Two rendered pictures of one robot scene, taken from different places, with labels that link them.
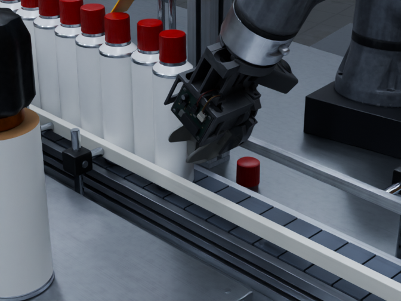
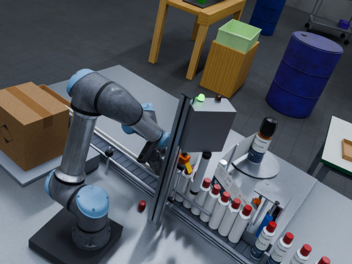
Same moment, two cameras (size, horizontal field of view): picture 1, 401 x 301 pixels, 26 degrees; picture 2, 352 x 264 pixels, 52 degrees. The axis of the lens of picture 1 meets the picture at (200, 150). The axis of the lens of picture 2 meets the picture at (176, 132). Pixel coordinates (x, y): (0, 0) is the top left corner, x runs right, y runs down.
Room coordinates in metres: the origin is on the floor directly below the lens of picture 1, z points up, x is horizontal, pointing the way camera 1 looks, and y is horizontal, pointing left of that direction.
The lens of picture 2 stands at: (2.25, -0.34, 2.09)
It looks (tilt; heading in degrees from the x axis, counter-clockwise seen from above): 34 degrees down; 164
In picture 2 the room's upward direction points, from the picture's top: 15 degrees clockwise
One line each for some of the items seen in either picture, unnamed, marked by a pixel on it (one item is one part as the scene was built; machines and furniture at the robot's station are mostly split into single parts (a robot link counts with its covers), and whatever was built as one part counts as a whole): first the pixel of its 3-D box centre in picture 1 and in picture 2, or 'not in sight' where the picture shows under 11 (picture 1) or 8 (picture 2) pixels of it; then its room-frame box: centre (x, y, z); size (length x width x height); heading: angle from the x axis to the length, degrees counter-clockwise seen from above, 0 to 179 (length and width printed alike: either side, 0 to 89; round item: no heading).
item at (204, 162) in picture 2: not in sight; (200, 173); (1.22, 0.10, 1.18); 0.04 x 0.04 x 0.21
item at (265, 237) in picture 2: not in sight; (264, 240); (1.38, 0.40, 0.98); 0.05 x 0.05 x 0.20
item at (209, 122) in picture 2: not in sight; (204, 124); (1.17, 0.08, 1.38); 0.17 x 0.10 x 0.19; 100
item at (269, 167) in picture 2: not in sight; (253, 160); (0.74, 0.61, 0.89); 0.31 x 0.31 x 0.01
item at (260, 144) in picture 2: not in sight; (262, 140); (0.74, 0.61, 1.04); 0.09 x 0.09 x 0.29
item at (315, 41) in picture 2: not in sight; (302, 74); (-1.63, 2.23, 0.47); 0.65 x 0.63 x 0.95; 54
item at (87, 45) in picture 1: (96, 78); (193, 189); (1.11, 0.14, 0.98); 0.05 x 0.05 x 0.20
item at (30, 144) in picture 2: not in sight; (28, 124); (0.74, -0.63, 0.99); 0.30 x 0.24 x 0.27; 45
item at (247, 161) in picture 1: (247, 171); (142, 205); (1.10, -0.07, 0.85); 0.03 x 0.03 x 0.03
